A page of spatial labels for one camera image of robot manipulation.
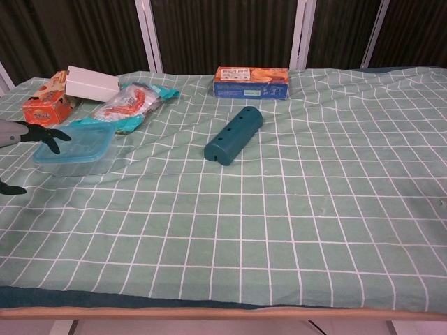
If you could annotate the clear plastic food container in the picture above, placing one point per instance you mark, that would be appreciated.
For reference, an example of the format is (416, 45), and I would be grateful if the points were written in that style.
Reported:
(80, 169)

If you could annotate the teal orange snack bag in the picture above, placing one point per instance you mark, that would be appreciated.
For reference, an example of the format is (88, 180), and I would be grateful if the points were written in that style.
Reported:
(129, 104)

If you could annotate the orange snack carton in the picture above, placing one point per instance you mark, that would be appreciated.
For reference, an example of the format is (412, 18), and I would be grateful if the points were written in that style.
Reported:
(42, 113)

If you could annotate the orange blue biscuit box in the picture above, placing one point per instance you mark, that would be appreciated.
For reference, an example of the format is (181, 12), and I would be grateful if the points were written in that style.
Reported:
(251, 87)

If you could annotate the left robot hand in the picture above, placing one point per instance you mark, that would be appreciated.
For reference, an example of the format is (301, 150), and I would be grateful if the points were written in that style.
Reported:
(14, 134)

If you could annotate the wooden table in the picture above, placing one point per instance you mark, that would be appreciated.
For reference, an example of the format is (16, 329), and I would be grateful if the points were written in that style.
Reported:
(209, 313)

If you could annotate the teal plastic container lid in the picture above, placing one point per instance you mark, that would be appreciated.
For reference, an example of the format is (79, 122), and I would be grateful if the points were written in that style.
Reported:
(87, 143)

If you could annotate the white cardboard box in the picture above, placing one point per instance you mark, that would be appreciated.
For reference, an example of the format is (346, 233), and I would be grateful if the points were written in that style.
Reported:
(91, 87)

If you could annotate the teal cylinder block with holes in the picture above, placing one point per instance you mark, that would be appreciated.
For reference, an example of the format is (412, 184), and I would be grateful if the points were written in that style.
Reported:
(230, 139)

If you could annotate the green white checked tablecloth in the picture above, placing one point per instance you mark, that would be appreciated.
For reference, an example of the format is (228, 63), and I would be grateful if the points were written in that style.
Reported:
(279, 209)

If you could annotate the white partition frame post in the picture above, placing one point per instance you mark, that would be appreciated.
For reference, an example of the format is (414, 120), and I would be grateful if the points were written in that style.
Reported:
(301, 35)
(375, 35)
(148, 35)
(6, 78)

